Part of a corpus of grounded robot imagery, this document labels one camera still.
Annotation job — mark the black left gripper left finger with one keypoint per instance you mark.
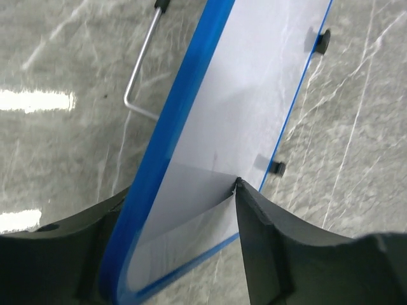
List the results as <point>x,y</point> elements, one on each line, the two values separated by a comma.
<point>59,263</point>

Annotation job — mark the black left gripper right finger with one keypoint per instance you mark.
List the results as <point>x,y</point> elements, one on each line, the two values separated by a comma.
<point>290,261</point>

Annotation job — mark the blue framed whiteboard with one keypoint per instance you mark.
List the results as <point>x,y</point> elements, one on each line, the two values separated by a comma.
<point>223,119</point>

